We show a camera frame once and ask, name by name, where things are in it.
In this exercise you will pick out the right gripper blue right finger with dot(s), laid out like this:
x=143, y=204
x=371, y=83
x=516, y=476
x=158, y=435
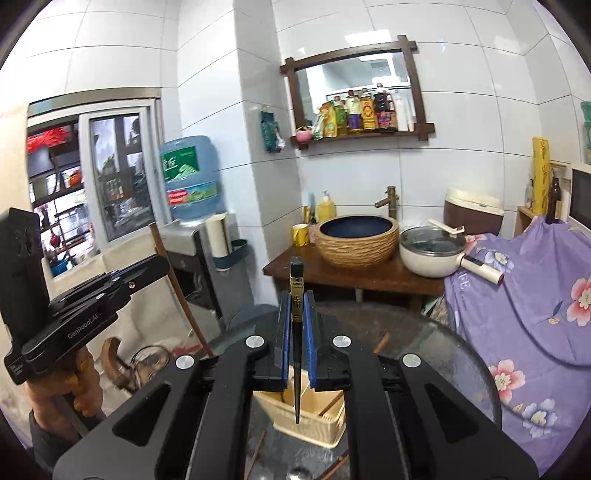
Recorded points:
x=310, y=336

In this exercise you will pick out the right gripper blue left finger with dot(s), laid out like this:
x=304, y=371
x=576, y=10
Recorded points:
x=282, y=339

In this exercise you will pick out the black gold-tipped chopstick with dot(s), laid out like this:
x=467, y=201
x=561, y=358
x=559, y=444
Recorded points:
x=296, y=311

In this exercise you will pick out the left hand orange nails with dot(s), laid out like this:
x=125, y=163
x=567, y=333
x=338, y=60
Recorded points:
x=83, y=382

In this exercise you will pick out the round glass table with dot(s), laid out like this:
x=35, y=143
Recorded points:
x=404, y=420

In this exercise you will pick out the yellow mug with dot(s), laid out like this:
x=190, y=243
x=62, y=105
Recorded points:
x=300, y=235

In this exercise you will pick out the cream plastic utensil holder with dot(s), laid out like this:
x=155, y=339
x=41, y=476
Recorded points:
x=325, y=432

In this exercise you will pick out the white water dispenser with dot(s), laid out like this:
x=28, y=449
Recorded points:
x=217, y=284

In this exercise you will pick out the woven basin sink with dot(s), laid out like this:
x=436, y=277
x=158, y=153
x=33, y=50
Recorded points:
x=357, y=241

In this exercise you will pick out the brown wooden counter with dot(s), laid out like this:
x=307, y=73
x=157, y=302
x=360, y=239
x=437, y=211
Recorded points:
x=388, y=276

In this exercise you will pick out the yellow soap bottle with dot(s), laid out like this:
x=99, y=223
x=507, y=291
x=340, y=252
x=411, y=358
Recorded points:
x=326, y=208

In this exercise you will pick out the long brown curved rod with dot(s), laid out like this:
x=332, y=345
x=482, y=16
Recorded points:
x=160, y=250

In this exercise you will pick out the white pot with glass lid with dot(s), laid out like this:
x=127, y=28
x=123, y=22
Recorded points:
x=438, y=251

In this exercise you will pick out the brass faucet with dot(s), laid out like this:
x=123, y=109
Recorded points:
x=390, y=201

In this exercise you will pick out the green hanging pouch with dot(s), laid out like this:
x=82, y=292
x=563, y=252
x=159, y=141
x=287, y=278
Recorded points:
x=272, y=139

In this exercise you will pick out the blue water jug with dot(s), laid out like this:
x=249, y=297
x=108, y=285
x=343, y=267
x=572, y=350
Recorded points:
x=190, y=169

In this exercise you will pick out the brown white rice cooker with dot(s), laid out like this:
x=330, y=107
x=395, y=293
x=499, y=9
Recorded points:
x=477, y=213

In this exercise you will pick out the dark soy sauce bottle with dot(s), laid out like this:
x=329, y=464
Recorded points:
x=384, y=108

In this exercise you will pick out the purple floral cloth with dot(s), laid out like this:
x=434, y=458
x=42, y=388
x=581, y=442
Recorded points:
x=533, y=333

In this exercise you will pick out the wooden framed mirror shelf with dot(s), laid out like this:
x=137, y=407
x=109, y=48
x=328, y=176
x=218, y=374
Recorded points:
x=332, y=93

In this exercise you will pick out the dark brown glass bottle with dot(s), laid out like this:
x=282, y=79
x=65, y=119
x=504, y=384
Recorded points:
x=554, y=201

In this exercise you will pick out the white microwave oven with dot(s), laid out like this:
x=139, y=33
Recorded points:
x=579, y=209

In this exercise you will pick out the yellow roll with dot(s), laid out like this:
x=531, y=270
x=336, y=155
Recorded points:
x=541, y=175

